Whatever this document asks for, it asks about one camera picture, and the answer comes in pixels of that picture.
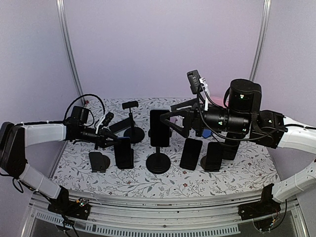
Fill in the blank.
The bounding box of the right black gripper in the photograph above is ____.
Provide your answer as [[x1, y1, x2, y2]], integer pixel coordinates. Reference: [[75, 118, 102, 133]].
[[159, 98, 250, 139]]

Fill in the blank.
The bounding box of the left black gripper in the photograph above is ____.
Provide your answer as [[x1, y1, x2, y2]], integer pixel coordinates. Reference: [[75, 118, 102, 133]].
[[79, 125, 121, 150]]

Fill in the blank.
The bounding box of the blue phone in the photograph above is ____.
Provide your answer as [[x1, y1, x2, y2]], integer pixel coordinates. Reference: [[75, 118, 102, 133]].
[[201, 129, 212, 139]]

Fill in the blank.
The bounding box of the black phone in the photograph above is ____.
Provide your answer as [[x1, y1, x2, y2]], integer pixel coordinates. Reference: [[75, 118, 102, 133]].
[[109, 118, 131, 133], [203, 142, 224, 172], [114, 137, 131, 169], [180, 138, 203, 170], [223, 140, 240, 160]]

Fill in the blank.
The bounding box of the teal green phone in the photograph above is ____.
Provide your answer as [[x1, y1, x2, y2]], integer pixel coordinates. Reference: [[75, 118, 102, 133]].
[[150, 109, 170, 147]]

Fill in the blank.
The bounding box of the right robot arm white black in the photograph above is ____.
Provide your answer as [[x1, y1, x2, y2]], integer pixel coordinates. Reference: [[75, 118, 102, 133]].
[[160, 78, 316, 171]]

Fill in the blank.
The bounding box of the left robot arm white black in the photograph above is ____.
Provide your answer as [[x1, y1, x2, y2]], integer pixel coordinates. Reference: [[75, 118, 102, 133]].
[[0, 106, 118, 214]]

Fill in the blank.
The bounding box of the pink phone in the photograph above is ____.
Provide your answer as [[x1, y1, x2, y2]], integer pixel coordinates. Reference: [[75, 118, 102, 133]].
[[169, 117, 177, 123]]

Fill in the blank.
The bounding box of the black folding stand far left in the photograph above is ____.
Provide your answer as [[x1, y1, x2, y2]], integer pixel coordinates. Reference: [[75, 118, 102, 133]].
[[88, 152, 110, 173]]

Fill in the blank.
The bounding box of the black folding stand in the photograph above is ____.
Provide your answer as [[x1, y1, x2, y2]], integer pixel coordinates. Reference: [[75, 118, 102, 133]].
[[130, 149, 134, 169], [88, 152, 110, 173]]

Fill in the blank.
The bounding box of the dark grey folding stand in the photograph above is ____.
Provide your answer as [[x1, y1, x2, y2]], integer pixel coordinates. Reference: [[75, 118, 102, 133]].
[[200, 156, 207, 170]]

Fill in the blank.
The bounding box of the black round-base clamp stand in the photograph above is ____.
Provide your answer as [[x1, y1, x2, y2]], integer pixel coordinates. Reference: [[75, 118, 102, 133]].
[[146, 127, 171, 174]]

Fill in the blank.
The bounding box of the pink plate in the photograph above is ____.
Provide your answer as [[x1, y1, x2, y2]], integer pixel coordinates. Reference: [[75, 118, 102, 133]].
[[211, 97, 228, 107]]

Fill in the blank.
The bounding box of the floral table mat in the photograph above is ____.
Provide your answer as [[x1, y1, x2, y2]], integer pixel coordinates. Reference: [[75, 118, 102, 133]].
[[52, 97, 281, 198]]

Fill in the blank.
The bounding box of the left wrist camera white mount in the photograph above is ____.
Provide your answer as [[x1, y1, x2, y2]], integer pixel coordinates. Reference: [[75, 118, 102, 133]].
[[95, 112, 114, 134]]

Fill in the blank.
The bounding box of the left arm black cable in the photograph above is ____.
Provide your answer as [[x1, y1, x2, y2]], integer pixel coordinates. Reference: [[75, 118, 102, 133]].
[[63, 93, 106, 124]]

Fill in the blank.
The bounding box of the front aluminium rail frame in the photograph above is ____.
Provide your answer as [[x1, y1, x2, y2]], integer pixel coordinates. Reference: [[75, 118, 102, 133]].
[[21, 191, 311, 237]]

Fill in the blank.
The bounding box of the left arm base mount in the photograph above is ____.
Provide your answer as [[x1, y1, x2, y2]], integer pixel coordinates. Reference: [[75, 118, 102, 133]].
[[48, 186, 91, 220]]

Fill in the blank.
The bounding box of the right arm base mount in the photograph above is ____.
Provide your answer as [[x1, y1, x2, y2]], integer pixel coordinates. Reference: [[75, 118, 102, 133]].
[[238, 184, 281, 220]]

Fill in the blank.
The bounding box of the right aluminium corner post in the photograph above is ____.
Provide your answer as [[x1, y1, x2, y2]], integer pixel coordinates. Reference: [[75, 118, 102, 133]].
[[249, 0, 272, 82]]

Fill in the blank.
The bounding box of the aluminium corner post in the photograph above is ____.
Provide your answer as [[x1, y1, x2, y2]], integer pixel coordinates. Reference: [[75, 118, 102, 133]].
[[56, 0, 84, 96], [249, 0, 272, 82]]

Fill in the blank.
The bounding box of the left aluminium corner post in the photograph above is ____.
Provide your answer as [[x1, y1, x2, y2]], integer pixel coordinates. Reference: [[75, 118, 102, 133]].
[[56, 0, 84, 96]]

